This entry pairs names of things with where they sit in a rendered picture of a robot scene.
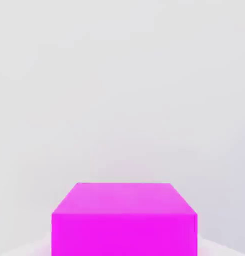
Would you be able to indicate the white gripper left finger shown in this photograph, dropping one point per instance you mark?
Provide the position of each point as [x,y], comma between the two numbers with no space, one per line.
[39,250]

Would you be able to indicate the small magenta cube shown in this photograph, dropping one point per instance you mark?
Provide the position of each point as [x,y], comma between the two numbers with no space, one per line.
[124,230]

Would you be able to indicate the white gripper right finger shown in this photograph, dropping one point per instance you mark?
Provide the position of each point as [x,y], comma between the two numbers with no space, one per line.
[210,250]

